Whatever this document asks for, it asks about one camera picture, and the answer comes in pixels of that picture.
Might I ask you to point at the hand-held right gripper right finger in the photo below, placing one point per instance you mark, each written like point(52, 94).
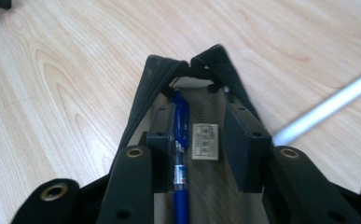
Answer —
point(246, 155)

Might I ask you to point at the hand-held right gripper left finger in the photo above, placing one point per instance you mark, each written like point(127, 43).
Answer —
point(162, 155)

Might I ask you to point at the blue pen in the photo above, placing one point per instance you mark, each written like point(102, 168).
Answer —
point(181, 205)

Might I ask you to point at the black fabric pencil case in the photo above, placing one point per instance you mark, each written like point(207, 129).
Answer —
point(156, 73)

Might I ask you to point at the white eraser with label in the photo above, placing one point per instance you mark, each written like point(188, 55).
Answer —
point(205, 141)

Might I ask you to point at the white stick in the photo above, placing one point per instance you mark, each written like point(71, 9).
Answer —
point(327, 107)

